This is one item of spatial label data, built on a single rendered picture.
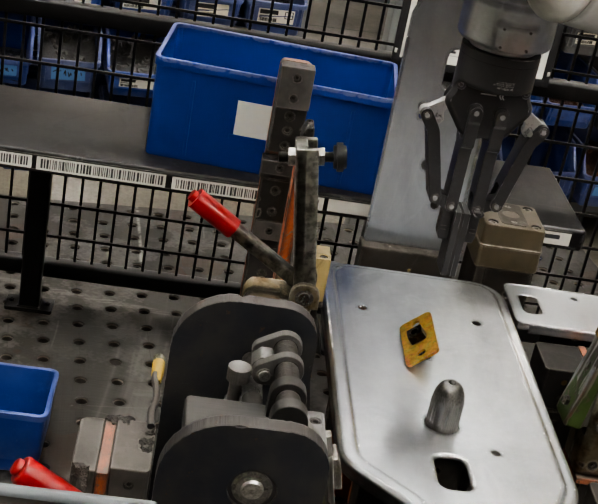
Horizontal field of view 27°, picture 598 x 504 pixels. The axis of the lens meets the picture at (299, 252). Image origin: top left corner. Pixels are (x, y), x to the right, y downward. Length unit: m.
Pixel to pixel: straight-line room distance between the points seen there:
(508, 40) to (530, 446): 0.38
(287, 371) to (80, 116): 0.88
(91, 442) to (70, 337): 0.87
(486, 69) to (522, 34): 0.05
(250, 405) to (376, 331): 0.48
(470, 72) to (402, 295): 0.35
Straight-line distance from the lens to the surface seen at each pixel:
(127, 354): 1.81
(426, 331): 1.32
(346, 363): 1.27
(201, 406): 0.88
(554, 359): 1.43
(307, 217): 1.22
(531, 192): 1.74
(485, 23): 1.16
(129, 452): 0.96
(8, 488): 0.77
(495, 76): 1.17
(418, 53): 1.47
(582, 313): 1.50
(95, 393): 1.71
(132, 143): 1.64
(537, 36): 1.16
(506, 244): 1.54
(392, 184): 1.52
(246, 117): 1.57
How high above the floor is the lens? 1.63
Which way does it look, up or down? 25 degrees down
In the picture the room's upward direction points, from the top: 11 degrees clockwise
